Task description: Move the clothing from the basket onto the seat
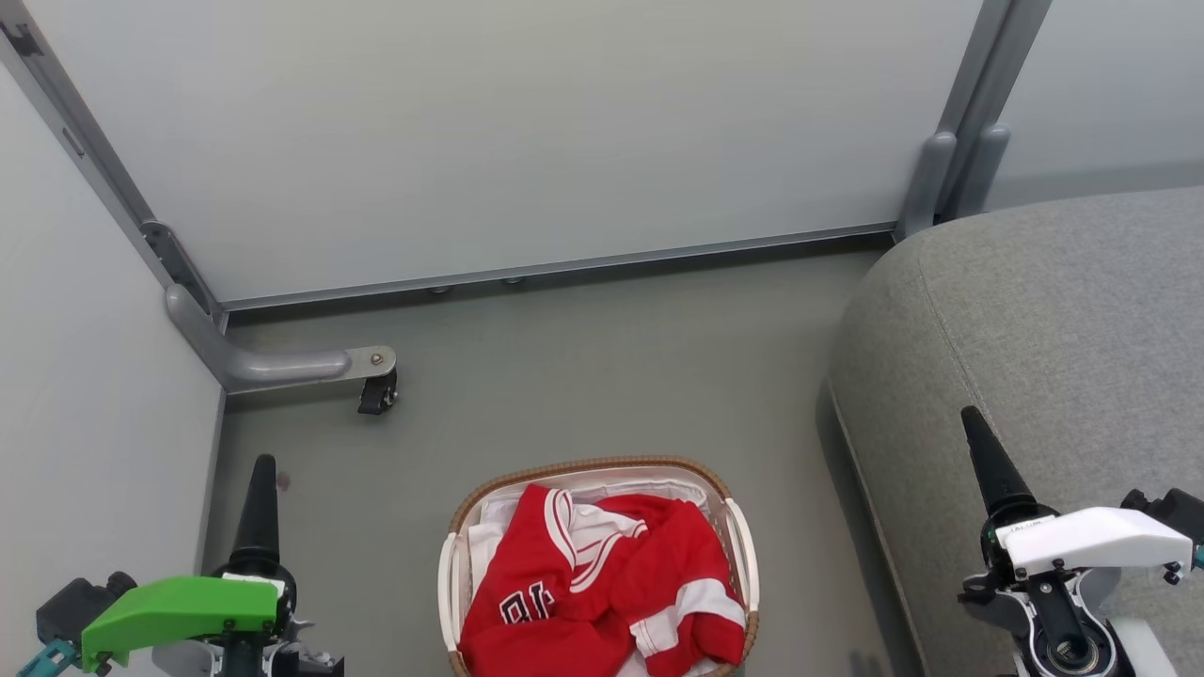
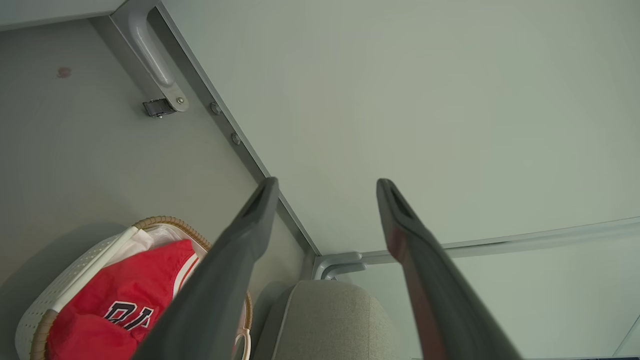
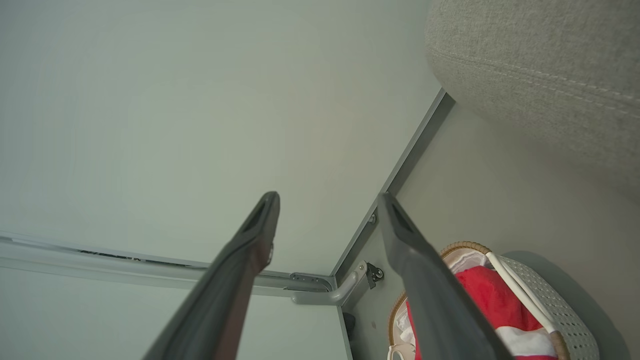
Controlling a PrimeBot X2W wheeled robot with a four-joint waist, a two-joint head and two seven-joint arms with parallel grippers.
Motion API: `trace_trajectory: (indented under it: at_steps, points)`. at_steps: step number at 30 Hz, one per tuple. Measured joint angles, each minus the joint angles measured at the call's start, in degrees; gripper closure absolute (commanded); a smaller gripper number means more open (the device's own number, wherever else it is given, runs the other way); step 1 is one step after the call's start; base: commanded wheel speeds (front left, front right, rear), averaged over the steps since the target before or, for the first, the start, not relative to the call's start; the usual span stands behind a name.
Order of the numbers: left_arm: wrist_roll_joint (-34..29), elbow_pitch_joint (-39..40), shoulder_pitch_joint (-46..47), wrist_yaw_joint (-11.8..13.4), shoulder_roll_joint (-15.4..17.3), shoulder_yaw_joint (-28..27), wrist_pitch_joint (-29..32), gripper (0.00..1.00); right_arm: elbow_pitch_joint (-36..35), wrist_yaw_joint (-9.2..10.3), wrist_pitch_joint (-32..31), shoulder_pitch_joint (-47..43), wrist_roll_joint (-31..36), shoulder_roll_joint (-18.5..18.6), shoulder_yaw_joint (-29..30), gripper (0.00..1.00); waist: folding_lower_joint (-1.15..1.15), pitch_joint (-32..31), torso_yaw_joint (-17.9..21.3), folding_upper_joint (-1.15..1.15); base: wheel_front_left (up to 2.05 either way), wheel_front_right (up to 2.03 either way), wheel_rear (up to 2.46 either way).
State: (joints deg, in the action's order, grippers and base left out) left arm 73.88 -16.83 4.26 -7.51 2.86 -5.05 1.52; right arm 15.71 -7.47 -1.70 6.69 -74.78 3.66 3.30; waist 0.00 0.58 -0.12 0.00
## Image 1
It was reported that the grey partition frame post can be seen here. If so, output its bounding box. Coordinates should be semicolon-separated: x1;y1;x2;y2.
894;0;1053;241
0;19;227;330

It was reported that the white wicker-rimmed laundry basket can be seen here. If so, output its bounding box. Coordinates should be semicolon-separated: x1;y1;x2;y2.
437;457;761;677

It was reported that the black cable with teal connector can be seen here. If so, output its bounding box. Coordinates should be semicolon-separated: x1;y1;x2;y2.
17;639;76;677

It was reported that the black caster wheel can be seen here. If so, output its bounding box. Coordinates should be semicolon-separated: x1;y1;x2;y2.
357;369;399;416

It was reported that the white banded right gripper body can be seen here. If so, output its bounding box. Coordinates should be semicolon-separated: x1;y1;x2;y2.
958;508;1196;677

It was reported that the white cloth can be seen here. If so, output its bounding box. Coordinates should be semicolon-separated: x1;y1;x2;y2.
467;480;716;677

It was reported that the grey fabric sofa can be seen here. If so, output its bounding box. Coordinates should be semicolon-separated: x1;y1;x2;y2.
826;185;1204;677

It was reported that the grey partition bottom rail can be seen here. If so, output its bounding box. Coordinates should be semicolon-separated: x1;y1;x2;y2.
221;222;896;311

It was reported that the grey metal partition foot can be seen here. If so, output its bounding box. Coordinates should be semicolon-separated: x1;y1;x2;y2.
166;284;398;394

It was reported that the red and white jersey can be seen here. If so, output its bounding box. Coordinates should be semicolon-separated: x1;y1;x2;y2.
459;484;749;677

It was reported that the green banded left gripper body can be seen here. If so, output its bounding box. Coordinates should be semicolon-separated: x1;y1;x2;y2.
82;550;344;677

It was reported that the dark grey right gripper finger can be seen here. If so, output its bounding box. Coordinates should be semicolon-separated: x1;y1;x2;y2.
960;406;1036;523

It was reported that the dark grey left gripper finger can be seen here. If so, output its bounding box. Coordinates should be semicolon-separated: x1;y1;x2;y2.
232;455;281;565

